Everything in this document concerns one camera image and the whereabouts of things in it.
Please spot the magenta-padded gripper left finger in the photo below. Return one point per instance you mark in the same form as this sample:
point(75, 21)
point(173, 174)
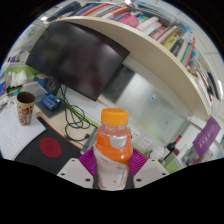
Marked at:
point(75, 171)

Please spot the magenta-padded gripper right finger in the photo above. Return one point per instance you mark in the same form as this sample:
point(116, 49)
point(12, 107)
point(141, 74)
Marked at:
point(150, 171)

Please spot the orange-capped drink bottle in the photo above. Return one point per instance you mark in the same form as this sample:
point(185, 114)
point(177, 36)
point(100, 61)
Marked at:
point(113, 146)

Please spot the white cup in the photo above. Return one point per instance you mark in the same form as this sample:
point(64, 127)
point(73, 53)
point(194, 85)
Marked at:
point(157, 154)

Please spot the black desk mat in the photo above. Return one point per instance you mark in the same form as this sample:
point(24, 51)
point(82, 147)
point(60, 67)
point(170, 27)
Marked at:
point(71, 148)

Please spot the dark wine bottle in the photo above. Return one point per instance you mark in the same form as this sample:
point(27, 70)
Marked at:
point(171, 146)

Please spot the flat round red coaster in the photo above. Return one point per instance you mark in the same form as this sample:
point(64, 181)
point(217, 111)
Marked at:
point(50, 147)

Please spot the purple hanging banner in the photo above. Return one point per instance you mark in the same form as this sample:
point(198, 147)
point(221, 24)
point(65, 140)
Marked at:
point(206, 136)

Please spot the white written paper sheet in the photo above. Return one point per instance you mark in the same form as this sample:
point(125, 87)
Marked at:
point(15, 133)

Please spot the small blue box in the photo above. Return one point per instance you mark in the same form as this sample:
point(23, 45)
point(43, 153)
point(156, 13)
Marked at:
point(50, 101)

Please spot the patterned paper cup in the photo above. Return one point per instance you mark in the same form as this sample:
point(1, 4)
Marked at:
point(25, 111)

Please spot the white tissue pack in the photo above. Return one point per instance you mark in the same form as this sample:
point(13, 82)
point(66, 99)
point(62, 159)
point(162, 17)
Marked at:
point(16, 80)

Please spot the black computer monitor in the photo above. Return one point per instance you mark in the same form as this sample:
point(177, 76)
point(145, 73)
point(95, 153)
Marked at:
point(76, 60)

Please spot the beige shelf with books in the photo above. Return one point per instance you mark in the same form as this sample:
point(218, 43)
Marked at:
point(156, 56)

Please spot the white wall socket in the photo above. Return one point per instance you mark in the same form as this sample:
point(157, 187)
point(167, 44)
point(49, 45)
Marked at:
point(146, 142)
point(135, 134)

